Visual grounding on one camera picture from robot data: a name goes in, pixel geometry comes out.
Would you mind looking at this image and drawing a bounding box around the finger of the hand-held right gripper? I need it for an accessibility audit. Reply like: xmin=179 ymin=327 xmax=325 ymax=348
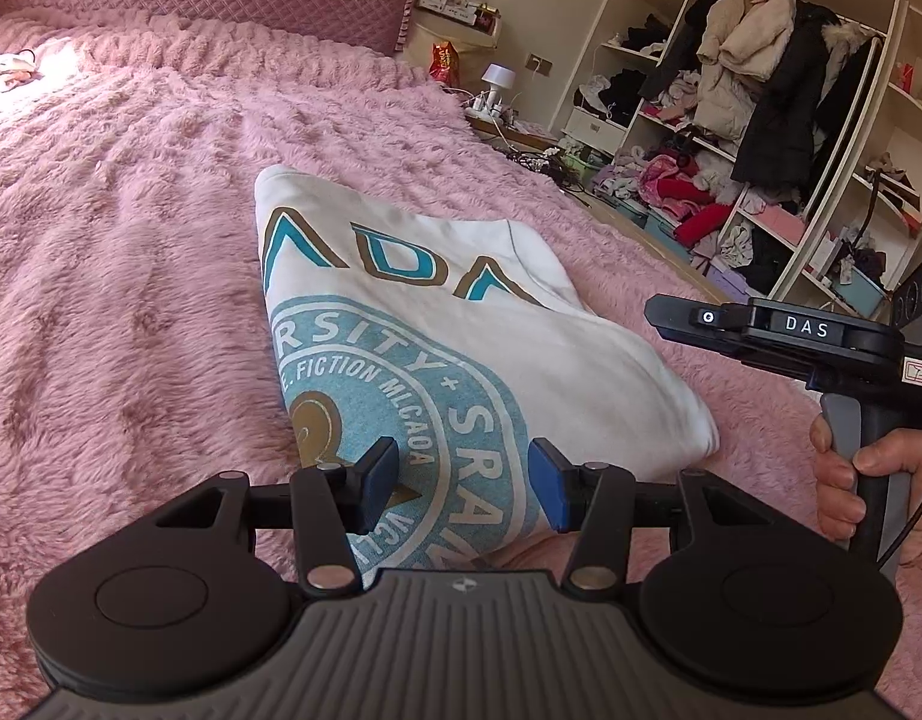
xmin=644 ymin=294 xmax=751 ymax=353

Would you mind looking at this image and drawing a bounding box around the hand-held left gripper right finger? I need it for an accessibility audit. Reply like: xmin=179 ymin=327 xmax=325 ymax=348
xmin=527 ymin=437 xmax=771 ymax=599

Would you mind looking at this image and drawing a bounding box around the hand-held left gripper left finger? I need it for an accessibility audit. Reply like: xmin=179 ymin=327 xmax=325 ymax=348
xmin=152 ymin=435 xmax=400 ymax=601

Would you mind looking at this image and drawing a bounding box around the white printed sweatshirt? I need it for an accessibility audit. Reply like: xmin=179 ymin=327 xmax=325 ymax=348
xmin=252 ymin=163 xmax=720 ymax=590

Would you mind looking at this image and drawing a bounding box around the pile of pink clothes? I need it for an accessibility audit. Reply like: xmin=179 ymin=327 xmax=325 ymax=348
xmin=596 ymin=150 xmax=739 ymax=248

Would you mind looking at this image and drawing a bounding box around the person's right hand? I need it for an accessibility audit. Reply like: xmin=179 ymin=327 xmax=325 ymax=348
xmin=810 ymin=417 xmax=922 ymax=541

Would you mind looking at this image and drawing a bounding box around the white open wardrobe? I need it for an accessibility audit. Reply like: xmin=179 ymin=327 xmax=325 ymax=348
xmin=551 ymin=0 xmax=922 ymax=320

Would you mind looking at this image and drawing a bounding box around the white storage box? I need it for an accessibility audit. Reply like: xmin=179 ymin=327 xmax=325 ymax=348
xmin=564 ymin=106 xmax=628 ymax=152

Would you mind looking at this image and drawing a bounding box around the black hanging coat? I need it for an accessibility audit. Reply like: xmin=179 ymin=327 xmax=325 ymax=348
xmin=731 ymin=0 xmax=885 ymax=205

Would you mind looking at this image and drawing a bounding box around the wooden bedside table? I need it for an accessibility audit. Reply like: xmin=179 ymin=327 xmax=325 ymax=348
xmin=468 ymin=116 xmax=585 ymax=170

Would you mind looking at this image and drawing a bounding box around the beige hanging coat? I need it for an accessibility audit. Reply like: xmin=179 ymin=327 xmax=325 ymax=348
xmin=695 ymin=0 xmax=798 ymax=142

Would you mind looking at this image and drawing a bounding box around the white power strip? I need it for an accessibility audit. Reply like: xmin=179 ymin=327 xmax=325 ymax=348
xmin=464 ymin=94 xmax=520 ymax=126

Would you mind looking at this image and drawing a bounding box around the white table lamp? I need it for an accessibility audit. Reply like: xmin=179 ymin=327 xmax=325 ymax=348
xmin=479 ymin=64 xmax=516 ymax=110

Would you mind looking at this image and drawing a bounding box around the pink fluffy blanket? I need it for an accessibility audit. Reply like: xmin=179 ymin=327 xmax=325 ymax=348
xmin=0 ymin=6 xmax=922 ymax=720

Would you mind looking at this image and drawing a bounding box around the red snack bag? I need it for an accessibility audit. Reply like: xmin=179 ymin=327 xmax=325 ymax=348
xmin=429 ymin=41 xmax=462 ymax=87

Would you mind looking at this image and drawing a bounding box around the small pink hair accessory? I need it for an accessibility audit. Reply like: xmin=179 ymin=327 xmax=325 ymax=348
xmin=0 ymin=49 xmax=42 ymax=91

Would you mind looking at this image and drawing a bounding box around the black cable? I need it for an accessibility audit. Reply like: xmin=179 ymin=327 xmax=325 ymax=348
xmin=876 ymin=465 xmax=922 ymax=572

